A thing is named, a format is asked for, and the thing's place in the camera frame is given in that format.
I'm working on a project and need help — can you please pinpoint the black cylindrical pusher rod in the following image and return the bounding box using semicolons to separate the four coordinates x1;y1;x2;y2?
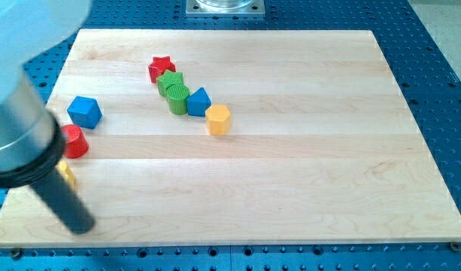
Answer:
30;169;95;235

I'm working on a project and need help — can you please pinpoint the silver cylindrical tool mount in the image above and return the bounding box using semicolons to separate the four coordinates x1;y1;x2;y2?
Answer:
0;72;65;188

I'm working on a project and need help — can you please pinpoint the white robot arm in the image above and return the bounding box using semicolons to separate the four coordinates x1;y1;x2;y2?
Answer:
0;0;94;234

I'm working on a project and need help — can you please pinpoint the left board screw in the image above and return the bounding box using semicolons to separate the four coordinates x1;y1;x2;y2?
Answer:
10;248;23;260

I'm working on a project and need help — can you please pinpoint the board screw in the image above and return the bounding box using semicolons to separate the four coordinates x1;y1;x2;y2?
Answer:
449;242;461;252
10;248;23;260

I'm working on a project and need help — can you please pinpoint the wooden board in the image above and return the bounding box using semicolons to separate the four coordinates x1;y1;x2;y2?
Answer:
0;29;461;248

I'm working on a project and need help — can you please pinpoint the yellow hexagon block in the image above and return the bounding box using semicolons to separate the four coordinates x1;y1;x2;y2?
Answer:
205;104;231;136

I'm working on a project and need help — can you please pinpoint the right board screw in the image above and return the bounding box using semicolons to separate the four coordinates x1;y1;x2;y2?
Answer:
449;242;461;252

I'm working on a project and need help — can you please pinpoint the red cylinder block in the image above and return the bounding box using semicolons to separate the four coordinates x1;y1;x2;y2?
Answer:
61;124;89;159

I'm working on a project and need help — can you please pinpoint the blue cube block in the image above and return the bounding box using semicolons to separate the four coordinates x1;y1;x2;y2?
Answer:
67;96;102;129

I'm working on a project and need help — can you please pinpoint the red star block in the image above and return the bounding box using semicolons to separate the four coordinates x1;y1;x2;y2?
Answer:
148;56;176;84

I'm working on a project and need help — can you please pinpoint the green cylinder block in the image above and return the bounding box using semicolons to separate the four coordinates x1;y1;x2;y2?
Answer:
167;84;190;115

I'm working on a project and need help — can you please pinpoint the green star block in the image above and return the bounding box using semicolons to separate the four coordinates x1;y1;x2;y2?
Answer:
156;70;184;97

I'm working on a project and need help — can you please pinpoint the blue triangle block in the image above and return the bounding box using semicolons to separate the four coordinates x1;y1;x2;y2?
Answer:
187;87;211;117

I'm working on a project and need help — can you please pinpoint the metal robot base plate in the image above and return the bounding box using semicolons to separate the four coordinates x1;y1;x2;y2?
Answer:
185;0;265;17

